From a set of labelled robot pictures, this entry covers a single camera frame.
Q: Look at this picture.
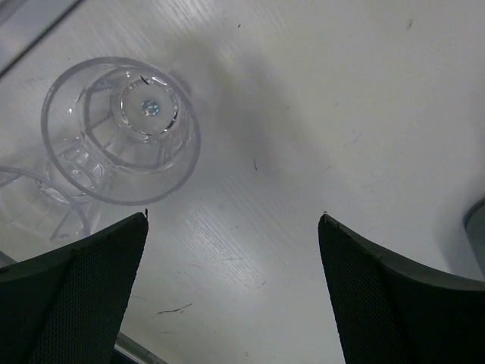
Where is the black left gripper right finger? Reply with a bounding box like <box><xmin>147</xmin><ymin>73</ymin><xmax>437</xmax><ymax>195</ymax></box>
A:
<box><xmin>318</xmin><ymin>214</ymin><xmax>484</xmax><ymax>363</ymax></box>

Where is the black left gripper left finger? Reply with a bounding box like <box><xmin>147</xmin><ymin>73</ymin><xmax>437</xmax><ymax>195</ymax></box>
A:
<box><xmin>1</xmin><ymin>212</ymin><xmax>148</xmax><ymax>363</ymax></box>

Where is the clear plastic cup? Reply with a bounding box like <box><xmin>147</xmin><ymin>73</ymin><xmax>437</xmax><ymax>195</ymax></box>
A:
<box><xmin>40</xmin><ymin>57</ymin><xmax>201</xmax><ymax>206</ymax></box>
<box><xmin>1</xmin><ymin>166</ymin><xmax>92</xmax><ymax>243</ymax></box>

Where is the grey plastic bin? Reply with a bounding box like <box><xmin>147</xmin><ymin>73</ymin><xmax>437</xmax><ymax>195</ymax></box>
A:
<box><xmin>464</xmin><ymin>199</ymin><xmax>485</xmax><ymax>265</ymax></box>

